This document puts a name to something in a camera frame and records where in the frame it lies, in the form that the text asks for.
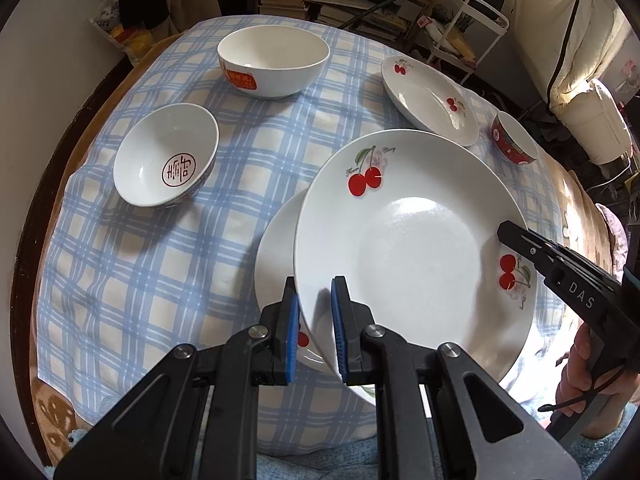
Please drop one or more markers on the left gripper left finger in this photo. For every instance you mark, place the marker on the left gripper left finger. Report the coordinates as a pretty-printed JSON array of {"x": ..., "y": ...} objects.
[{"x": 194, "y": 415}]

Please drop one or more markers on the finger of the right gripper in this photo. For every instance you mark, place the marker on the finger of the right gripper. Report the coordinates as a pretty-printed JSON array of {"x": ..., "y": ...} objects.
[{"x": 549, "y": 258}]

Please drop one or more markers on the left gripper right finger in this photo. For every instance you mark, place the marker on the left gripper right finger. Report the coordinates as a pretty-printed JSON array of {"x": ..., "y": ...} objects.
[{"x": 438, "y": 413}]

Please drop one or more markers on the large red patterned bowl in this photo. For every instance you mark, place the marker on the large red patterned bowl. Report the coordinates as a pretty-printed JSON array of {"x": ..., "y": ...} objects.
[{"x": 512, "y": 140}]

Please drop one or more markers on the large cherry plate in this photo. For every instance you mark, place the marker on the large cherry plate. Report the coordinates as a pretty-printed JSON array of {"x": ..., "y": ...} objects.
[
  {"x": 410, "y": 220},
  {"x": 274, "y": 264}
]

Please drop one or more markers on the small cherry plate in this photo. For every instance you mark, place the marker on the small cherry plate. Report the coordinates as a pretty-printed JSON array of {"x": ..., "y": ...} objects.
[{"x": 429, "y": 100}]

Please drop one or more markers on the right hand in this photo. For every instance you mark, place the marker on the right hand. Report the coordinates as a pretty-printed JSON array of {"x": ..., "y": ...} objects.
[{"x": 576, "y": 377}]

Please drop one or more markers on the blue plaid tablecloth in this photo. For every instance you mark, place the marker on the blue plaid tablecloth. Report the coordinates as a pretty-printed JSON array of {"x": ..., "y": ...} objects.
[{"x": 175, "y": 239}]

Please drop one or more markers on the white rolling cart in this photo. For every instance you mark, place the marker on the white rolling cart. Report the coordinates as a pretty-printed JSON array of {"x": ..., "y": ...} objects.
[{"x": 461, "y": 33}]

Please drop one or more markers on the cream padded chair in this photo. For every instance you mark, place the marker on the cream padded chair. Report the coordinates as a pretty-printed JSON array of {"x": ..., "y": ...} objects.
[{"x": 566, "y": 46}]

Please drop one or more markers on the small red patterned bowl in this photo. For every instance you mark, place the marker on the small red patterned bowl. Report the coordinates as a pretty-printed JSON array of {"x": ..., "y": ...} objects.
[{"x": 167, "y": 156}]

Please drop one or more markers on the large white bowl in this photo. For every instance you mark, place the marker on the large white bowl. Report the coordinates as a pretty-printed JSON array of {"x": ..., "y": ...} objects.
[{"x": 272, "y": 61}]

